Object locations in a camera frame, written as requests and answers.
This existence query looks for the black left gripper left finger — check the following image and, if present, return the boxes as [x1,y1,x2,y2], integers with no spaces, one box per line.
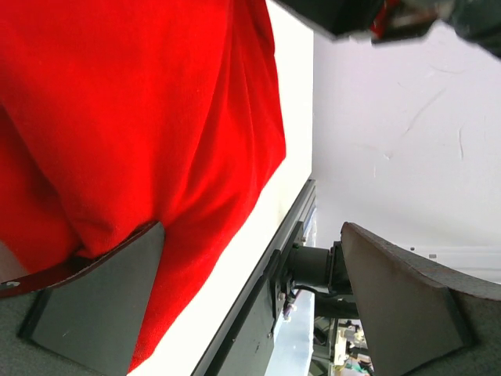
[1,222,164,375]

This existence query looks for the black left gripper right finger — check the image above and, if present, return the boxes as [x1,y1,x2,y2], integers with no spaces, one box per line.
[341,222,500,376]

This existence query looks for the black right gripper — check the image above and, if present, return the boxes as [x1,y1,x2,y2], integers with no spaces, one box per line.
[276,1,500,59]

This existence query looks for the red t shirt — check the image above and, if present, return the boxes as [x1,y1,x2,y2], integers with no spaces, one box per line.
[1,1,286,368]

